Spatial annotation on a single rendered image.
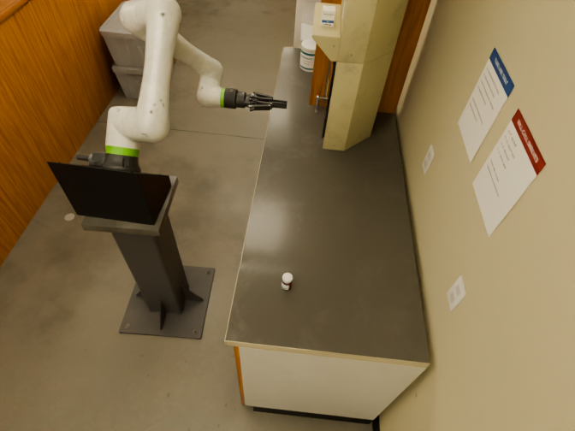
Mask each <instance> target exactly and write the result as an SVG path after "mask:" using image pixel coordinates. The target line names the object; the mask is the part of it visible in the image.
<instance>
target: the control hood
mask: <svg viewBox="0 0 575 431"><path fill-rule="evenodd" d="M323 5H326V6H335V20H334V26H333V27H326V26H321V19H322V12H323ZM311 36H312V38H313V40H314V41H315V42H316V43H317V45H318V46H319V47H320V48H321V50H322V51H323V52H324V53H325V55H326V56H327V57H328V58H329V59H330V61H332V62H336V61H337V58H338V53H339V48H340V42H341V5H340V4H332V3H316V4H315V12H314V20H313V28H312V35H311Z"/></svg>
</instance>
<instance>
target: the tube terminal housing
mask: <svg viewBox="0 0 575 431"><path fill-rule="evenodd" d="M344 2H345V0H341V42H340V48H339V53H338V58H337V61H336V67H335V77H334V83H333V88H332V93H331V99H330V104H329V113H328V119H327V124H326V129H324V130H325V134H324V137H323V149H328V150H336V151H345V150H347V149H349V148H350V147H352V146H354V145H356V144H357V143H359V142H361V141H363V140H364V139H367V138H369V137H370V135H371V131H372V128H373V125H374V121H375V119H376V113H377V110H378V107H379V103H380V100H381V97H382V92H383V88H384V86H385V82H386V79H387V76H388V71H389V67H390V64H391V61H392V58H393V54H394V49H395V46H396V43H397V39H398V37H399V33H400V28H401V24H402V21H403V18H404V15H405V12H406V6H407V3H408V0H346V3H345V8H344V14H343V19H342V12H343V7H344Z"/></svg>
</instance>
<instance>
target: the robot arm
mask: <svg viewBox="0 0 575 431"><path fill-rule="evenodd" d="M119 16H120V21H121V24H122V25H123V27H124V28H125V29H126V30H127V31H128V32H130V33H132V35H134V36H136V37H137V38H140V39H141V40H143V41H145V64H144V72H143V78H142V83H141V88H140V93H139V101H138V104H137V107H128V106H115V107H111V108H110V109H109V112H108V120H107V129H106V139H105V149H106V153H103V152H96V151H94V152H93V153H92V154H91V155H90V156H86V155H80V154H78V155H77V156H76V158H77V159H78V160H83V161H89V166H94V167H100V168H107V169H114V170H121V171H128V172H136V173H140V172H141V169H140V167H139V153H140V146H141V142H150V143H156V142H159V141H161V140H163V139H165V138H166V137H167V135H168V133H169V129H170V122H169V94H170V81H171V72H172V64H173V58H175V59H177V60H178V61H180V62H182V63H184V64H185V65H187V66H188V67H189V68H191V69H192V70H193V71H195V72H197V73H198V74H199V75H200V78H199V86H198V90H197V93H196V98H197V100H198V102H199V104H200V105H201V106H203V107H205V108H227V109H237V108H243V109H244V108H245V107H247V108H249V109H250V111H254V110H271V109H272V108H278V109H286V108H287V105H288V101H286V100H278V99H273V97H272V96H270V95H266V94H262V93H258V92H253V94H246V92H238V90H237V89H233V87H232V86H231V87H230V88H222V87H220V86H221V81H222V74H223V68H222V64H221V63H220V62H219V61H218V60H216V59H214V58H212V57H211V56H208V55H206V54H205V53H204V52H203V51H202V50H200V49H198V48H197V47H196V46H194V45H193V44H191V43H190V42H189V41H188V40H186V39H185V38H184V37H183V36H181V35H180V34H179V33H178V32H179V28H180V24H181V8H180V6H179V4H178V3H177V2H176V1H175V0H130V1H127V2H125V3H124V4H123V5H122V6H121V9H120V14H119Z"/></svg>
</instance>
